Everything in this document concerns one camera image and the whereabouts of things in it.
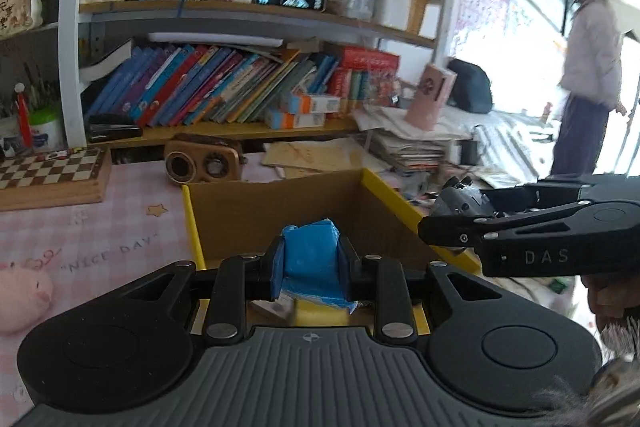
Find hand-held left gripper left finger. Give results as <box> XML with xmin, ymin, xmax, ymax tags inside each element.
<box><xmin>121</xmin><ymin>237</ymin><xmax>289</xmax><ymax>341</ymax></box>

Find cardboard box with yellow edges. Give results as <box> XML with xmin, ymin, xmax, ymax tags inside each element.
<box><xmin>180</xmin><ymin>167</ymin><xmax>484</xmax><ymax>339</ymax></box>

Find brown paper sheets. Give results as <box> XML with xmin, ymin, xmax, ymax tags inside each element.
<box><xmin>262</xmin><ymin>139</ymin><xmax>382</xmax><ymax>180</ymax></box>

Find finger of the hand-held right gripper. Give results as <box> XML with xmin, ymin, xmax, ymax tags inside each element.
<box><xmin>417</xmin><ymin>199</ymin><xmax>602</xmax><ymax>254</ymax></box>
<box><xmin>479</xmin><ymin>174</ymin><xmax>602</xmax><ymax>214</ymax></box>

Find white and wooden bookshelf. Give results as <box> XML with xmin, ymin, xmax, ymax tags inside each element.
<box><xmin>57</xmin><ymin>0</ymin><xmax>452</xmax><ymax>151</ymax></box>

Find white jar with green lid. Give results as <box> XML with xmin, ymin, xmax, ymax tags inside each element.
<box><xmin>28</xmin><ymin>105</ymin><xmax>65</xmax><ymax>151</ymax></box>

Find wooden chessboard box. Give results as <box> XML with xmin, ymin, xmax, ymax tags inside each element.
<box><xmin>0</xmin><ymin>146</ymin><xmax>112</xmax><ymax>212</ymax></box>

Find red pen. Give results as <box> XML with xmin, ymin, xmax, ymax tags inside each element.
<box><xmin>13</xmin><ymin>82</ymin><xmax>34</xmax><ymax>148</ymax></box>

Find black bag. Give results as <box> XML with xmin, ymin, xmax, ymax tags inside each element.
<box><xmin>447</xmin><ymin>58</ymin><xmax>494</xmax><ymax>114</ymax></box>

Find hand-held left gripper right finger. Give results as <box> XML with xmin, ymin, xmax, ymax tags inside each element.
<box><xmin>334</xmin><ymin>234</ymin><xmax>506</xmax><ymax>343</ymax></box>

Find small white printed card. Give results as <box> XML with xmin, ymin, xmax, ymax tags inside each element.
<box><xmin>249</xmin><ymin>294</ymin><xmax>296</xmax><ymax>321</ymax></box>

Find person's right hand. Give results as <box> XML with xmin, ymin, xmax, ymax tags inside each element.
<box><xmin>585</xmin><ymin>272</ymin><xmax>640</xmax><ymax>324</ymax></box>

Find pink rectangular box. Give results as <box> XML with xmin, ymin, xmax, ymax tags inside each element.
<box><xmin>403</xmin><ymin>62</ymin><xmax>457</xmax><ymax>132</ymax></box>

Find brown retro radio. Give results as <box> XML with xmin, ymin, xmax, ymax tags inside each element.
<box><xmin>163</xmin><ymin>132</ymin><xmax>246</xmax><ymax>183</ymax></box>

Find black stapler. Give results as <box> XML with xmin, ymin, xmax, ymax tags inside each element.
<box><xmin>85</xmin><ymin>114</ymin><xmax>144</xmax><ymax>143</ymax></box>

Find pink checkered desktop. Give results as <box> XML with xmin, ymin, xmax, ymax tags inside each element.
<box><xmin>0</xmin><ymin>149</ymin><xmax>302</xmax><ymax>427</ymax></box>

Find pink wall poster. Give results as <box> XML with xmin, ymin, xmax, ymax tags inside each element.
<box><xmin>452</xmin><ymin>0</ymin><xmax>512</xmax><ymax>64</ymax></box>

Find small grey device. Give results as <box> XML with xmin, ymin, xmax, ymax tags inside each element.
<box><xmin>429</xmin><ymin>176</ymin><xmax>494</xmax><ymax>221</ymax></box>

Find stack of papers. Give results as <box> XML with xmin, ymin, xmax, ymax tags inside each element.
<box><xmin>352</xmin><ymin>104</ymin><xmax>477</xmax><ymax>174</ymax></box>

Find white pen holder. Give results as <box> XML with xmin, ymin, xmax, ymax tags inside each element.
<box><xmin>344</xmin><ymin>0</ymin><xmax>376</xmax><ymax>21</ymax></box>
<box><xmin>373</xmin><ymin>0</ymin><xmax>412</xmax><ymax>28</ymax></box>

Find pink pig plush toy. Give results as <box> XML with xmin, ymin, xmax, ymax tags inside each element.
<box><xmin>0</xmin><ymin>264</ymin><xmax>55</xmax><ymax>334</ymax></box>

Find person's right forearm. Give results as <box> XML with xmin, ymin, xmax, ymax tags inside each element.
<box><xmin>589</xmin><ymin>319</ymin><xmax>640</xmax><ymax>427</ymax></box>

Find blue plastic packet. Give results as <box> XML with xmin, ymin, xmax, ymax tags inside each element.
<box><xmin>279</xmin><ymin>217</ymin><xmax>359</xmax><ymax>314</ymax></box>

